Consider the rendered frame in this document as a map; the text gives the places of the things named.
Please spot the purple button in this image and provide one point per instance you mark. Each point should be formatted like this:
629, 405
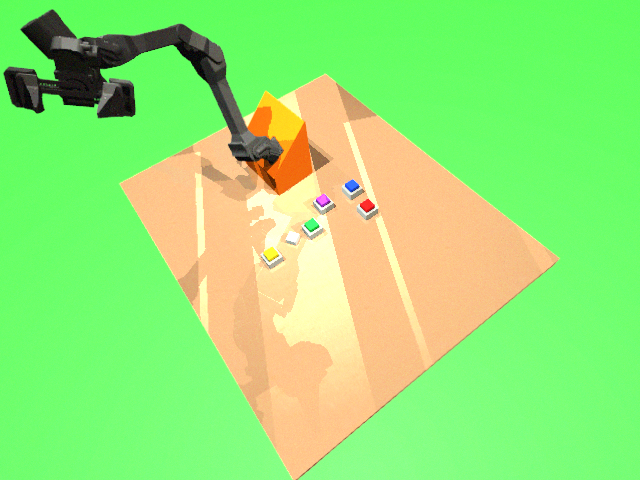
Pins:
323, 204

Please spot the green button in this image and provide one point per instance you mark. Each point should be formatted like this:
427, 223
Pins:
312, 228

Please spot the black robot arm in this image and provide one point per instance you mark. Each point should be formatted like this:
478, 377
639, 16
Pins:
87, 55

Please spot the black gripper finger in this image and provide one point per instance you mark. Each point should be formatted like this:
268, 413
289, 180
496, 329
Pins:
30, 92
112, 102

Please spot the yellow button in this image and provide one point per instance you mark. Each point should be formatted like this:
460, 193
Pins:
272, 257

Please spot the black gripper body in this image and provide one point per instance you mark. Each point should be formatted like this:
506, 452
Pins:
74, 89

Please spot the red button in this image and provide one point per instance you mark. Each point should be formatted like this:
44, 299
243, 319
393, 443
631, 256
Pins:
367, 209

